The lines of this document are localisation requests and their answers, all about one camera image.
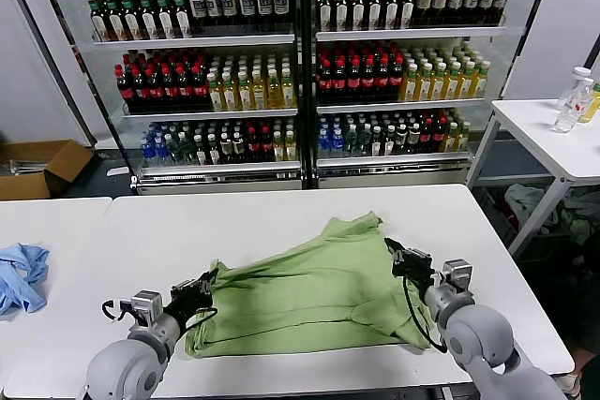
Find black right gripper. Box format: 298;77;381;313
383;236;437;287

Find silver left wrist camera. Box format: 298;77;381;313
130;291;163;326

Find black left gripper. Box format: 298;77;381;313
168;259;222;325

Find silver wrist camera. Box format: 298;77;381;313
130;291;163;326
440;258;474;292

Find white beverage display cabinet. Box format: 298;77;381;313
307;0;562;191
30;0;308;196

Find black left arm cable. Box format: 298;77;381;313
101;299;138;325

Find beige sneaker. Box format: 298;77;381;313
560;371;582;396

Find clear bottle red label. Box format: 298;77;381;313
551;78;595;134

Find grey green crumpled cloth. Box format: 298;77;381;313
561;188;600;244

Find yellow juice bottle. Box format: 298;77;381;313
401;64;419;102
457;61;474;100
237;70;254;111
266;68;283;110
430;62;446;101
207;71;225;112
280;67;297;109
416;63;432;101
472;60;489;99
251;69;268;111
222;70;239;111
444;61;460;100

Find green cap tea bottle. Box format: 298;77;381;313
367;0;383;30
88;0;111;42
383;0;400;29
104;0;127;41
171;0;193;38
136;0;159;40
119;0;143;40
318;0;335;31
154;0;176;39
351;0;368;30
334;0;351;31
399;0;416;29

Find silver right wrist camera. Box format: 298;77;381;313
440;258;474;292

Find light green t-shirt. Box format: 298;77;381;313
183;212;435;359

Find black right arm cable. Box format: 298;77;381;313
400;275;449;355

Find small red cap cola bottle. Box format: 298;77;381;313
435;117;448;154
245;126;260;162
259;126;273;162
423;117;436;154

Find crumpled blue cloth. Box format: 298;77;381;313
0;243;51;317

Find open cardboard box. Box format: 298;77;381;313
0;139;95;201

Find white side table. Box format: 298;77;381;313
466;97;600;259

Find grey white crumpled cloth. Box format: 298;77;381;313
503;182;560;237

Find clear bottle white cap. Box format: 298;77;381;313
556;66;593;110

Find silver metal rods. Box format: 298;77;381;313
7;159;47;177

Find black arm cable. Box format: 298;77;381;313
101;299;138;325
400;275;449;355

